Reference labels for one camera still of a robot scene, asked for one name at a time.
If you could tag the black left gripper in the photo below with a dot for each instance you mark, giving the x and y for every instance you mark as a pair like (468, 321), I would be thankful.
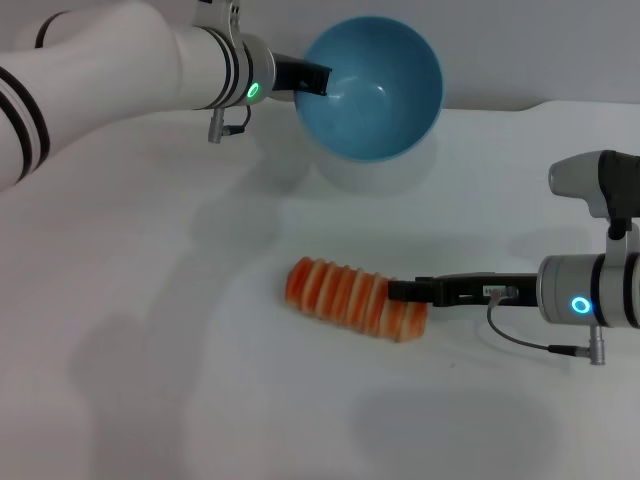
(287, 72)

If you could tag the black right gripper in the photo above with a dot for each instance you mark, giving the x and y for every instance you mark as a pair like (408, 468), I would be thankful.
(465, 290)

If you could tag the blue bowl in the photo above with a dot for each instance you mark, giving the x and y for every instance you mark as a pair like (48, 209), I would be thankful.
(370, 105)

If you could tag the orange ridged bread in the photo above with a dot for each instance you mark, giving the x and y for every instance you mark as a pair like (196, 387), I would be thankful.
(340, 300)

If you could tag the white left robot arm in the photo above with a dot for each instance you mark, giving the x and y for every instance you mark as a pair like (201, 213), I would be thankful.
(100, 75)

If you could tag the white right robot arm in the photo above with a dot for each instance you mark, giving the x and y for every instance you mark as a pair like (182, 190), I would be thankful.
(590, 295)

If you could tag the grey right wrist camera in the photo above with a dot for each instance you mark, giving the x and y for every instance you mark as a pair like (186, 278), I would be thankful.
(595, 182)

